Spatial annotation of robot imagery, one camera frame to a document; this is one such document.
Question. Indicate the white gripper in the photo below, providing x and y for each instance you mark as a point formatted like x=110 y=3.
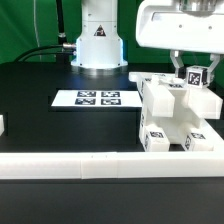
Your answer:
x=162 y=24

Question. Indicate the white tagged nut cube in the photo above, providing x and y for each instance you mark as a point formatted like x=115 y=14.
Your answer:
x=196 y=76

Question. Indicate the white chair backrest part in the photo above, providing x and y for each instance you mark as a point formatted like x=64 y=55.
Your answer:
x=164 y=95

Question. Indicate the white small chair post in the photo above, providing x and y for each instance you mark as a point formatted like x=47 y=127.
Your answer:
x=155 y=140

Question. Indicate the white chair seat part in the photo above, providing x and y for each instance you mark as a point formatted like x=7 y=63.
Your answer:
x=176 y=128

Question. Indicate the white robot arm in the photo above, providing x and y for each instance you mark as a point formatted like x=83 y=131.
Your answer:
x=99 y=46

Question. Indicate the white U-shaped fence frame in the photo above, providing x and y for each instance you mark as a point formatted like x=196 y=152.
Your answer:
x=112 y=165

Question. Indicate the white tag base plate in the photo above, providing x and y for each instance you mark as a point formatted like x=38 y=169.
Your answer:
x=96 y=98

